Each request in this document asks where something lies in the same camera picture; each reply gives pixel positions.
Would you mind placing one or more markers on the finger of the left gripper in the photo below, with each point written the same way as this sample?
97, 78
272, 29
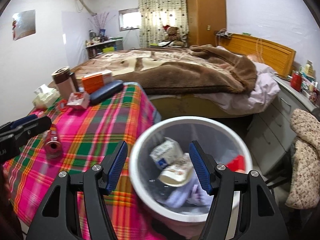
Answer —
14, 124
20, 135

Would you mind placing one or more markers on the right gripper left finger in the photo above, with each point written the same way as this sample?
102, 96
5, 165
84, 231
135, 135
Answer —
99, 181

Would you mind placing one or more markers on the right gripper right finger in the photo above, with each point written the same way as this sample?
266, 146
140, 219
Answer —
218, 181

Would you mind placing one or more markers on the small red box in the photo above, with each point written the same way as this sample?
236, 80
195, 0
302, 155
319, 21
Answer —
237, 164

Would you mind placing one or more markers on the red drink can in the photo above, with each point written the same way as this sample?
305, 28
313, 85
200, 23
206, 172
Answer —
52, 143

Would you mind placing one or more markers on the white paper cup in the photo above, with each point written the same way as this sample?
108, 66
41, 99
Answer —
179, 173

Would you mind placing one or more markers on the white blue packet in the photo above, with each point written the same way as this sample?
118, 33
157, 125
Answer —
166, 153

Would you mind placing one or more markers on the red white milk carton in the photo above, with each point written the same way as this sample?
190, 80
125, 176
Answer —
78, 100

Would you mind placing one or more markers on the purple white carton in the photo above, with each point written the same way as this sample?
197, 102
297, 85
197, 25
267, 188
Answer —
197, 196

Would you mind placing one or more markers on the white round trash bin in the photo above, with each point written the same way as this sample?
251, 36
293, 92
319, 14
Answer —
161, 171

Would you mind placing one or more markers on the pink plaid tablecloth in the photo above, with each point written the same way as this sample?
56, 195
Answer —
86, 137

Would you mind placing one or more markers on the yellow dotted tissue pack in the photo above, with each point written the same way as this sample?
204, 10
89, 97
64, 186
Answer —
45, 97

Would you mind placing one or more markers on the red tape roll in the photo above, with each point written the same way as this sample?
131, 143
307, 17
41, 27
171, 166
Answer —
61, 106

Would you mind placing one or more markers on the grey drawer cabinet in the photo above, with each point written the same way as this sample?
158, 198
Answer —
270, 136

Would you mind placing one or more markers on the brown beige lidded mug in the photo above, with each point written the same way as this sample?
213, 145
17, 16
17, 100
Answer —
65, 82

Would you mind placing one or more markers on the floral quilted jacket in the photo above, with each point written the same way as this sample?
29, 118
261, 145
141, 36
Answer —
304, 190

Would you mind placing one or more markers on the dark blue glasses case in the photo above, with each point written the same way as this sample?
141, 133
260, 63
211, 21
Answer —
105, 92

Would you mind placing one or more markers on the orange white box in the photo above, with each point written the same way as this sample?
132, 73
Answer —
95, 81

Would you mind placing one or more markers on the brown fleece blanket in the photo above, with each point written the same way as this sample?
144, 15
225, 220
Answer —
193, 70

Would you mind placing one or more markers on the cluttered side desk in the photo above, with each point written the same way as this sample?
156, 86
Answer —
100, 48

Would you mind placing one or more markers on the red jar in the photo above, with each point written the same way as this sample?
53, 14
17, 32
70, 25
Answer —
296, 81

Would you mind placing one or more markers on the wooden bed headboard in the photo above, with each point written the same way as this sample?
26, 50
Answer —
277, 56

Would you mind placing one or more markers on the vase with dry branches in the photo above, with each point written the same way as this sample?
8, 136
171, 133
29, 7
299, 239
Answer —
100, 21

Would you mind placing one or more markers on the brown teddy bear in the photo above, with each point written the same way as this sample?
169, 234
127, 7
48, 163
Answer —
172, 37

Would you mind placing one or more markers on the small window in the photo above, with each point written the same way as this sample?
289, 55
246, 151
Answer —
129, 19

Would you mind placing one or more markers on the wooden wardrobe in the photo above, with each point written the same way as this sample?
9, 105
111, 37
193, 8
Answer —
205, 19

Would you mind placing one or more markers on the heart patterned curtain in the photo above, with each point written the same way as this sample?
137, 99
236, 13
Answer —
156, 14

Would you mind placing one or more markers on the wall poster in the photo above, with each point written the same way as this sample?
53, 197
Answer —
23, 24

